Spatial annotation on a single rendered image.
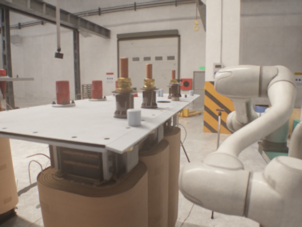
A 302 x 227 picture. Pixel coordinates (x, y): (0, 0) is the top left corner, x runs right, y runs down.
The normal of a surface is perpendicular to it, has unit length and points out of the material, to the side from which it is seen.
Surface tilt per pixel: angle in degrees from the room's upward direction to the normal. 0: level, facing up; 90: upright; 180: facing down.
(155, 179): 90
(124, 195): 90
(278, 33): 90
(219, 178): 37
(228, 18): 90
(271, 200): 82
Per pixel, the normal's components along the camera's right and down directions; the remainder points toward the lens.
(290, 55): -0.32, 0.15
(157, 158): 0.65, 0.12
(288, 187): -0.53, -0.14
